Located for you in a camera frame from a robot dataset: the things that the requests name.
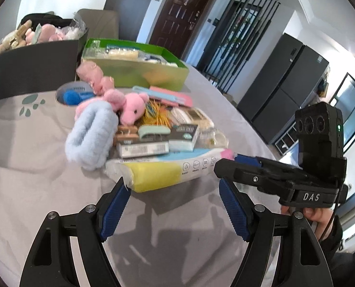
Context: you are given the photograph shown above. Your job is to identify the dark brown door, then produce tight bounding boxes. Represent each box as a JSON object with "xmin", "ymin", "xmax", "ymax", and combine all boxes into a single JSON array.
[{"xmin": 147, "ymin": 0, "xmax": 215, "ymax": 61}]

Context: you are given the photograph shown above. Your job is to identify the colourful rubber band bundle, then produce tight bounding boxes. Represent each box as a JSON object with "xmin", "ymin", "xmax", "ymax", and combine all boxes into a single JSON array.
[{"xmin": 139, "ymin": 100, "xmax": 172, "ymax": 128}]

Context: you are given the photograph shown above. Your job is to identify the person's right hand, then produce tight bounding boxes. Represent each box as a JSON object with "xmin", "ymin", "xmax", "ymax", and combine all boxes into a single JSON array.
[{"xmin": 280, "ymin": 204, "xmax": 336, "ymax": 225}]

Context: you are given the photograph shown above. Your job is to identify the dark grey refrigerator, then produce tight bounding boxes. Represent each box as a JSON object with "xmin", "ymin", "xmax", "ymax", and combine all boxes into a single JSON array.
[{"xmin": 237, "ymin": 33, "xmax": 329, "ymax": 144}]

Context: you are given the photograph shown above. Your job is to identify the black pouch bag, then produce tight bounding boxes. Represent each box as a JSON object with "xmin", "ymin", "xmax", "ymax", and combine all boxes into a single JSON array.
[{"xmin": 18, "ymin": 13, "xmax": 72, "ymax": 30}]

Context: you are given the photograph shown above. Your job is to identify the pink plush elephant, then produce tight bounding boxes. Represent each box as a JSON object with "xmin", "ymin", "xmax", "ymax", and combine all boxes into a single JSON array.
[{"xmin": 74, "ymin": 89, "xmax": 149, "ymax": 126}]

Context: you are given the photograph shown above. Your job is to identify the beige chair right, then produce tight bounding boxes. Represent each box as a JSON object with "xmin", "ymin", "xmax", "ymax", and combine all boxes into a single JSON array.
[{"xmin": 77, "ymin": 8, "xmax": 120, "ymax": 39}]

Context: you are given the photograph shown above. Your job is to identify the pink flower plush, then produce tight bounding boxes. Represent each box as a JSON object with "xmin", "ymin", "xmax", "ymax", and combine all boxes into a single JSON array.
[{"xmin": 76, "ymin": 61, "xmax": 115, "ymax": 96}]

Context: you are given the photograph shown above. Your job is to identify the yellow blue tissue pack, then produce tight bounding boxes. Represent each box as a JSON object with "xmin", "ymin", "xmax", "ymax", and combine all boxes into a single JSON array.
[{"xmin": 105, "ymin": 148, "xmax": 235, "ymax": 193}]

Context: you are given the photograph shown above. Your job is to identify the black slat room divider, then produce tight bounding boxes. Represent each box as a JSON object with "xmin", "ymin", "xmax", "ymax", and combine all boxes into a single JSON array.
[{"xmin": 197, "ymin": 0, "xmax": 281, "ymax": 93}]

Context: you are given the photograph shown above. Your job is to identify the grey cabinet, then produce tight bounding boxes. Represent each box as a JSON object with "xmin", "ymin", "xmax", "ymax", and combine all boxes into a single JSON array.
[{"xmin": 104, "ymin": 0, "xmax": 151, "ymax": 42}]

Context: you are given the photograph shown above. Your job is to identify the black storage box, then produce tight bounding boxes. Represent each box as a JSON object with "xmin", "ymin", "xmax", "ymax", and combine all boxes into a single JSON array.
[{"xmin": 0, "ymin": 14, "xmax": 88, "ymax": 99}]

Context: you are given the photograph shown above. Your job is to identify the light blue fluffy slipper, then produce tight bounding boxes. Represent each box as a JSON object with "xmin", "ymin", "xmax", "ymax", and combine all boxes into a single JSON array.
[{"xmin": 65, "ymin": 101, "xmax": 119, "ymax": 171}]

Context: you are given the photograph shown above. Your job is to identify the green storage box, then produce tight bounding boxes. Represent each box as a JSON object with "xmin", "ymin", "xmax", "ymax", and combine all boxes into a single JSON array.
[{"xmin": 82, "ymin": 38, "xmax": 189, "ymax": 91}]

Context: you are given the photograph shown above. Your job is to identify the pink snap wallet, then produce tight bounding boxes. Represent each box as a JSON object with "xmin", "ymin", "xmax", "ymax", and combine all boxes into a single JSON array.
[{"xmin": 149, "ymin": 86, "xmax": 193, "ymax": 108}]

